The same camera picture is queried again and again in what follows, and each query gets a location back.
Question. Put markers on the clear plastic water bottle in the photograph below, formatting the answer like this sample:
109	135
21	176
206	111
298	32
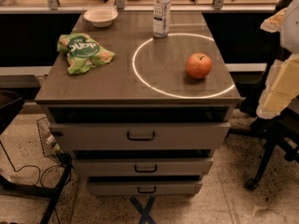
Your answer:
161	17

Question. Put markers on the green snack bag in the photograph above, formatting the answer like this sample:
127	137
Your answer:
83	53

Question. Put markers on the blue tape cross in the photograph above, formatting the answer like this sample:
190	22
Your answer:
144	210

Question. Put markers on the top grey drawer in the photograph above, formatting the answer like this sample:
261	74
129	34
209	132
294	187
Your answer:
140	136

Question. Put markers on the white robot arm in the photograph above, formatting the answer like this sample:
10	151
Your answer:
289	32

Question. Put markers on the wire mesh basket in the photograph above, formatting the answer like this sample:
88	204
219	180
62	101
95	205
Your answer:
50	147

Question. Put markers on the middle grey drawer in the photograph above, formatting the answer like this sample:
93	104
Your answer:
143	167

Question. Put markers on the black office chair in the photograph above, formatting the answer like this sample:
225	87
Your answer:
277	129

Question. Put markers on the grey drawer cabinet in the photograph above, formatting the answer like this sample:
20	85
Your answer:
146	82

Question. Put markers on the bottom grey drawer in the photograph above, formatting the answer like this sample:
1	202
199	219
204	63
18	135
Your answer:
144	188

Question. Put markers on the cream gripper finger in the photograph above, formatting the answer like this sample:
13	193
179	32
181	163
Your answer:
282	86
273	23

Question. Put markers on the white bowl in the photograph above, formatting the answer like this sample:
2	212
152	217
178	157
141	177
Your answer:
101	17

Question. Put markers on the grey drawer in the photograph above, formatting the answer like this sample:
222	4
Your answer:
140	136
143	167
144	188

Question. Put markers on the red apple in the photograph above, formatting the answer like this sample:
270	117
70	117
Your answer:
198	65

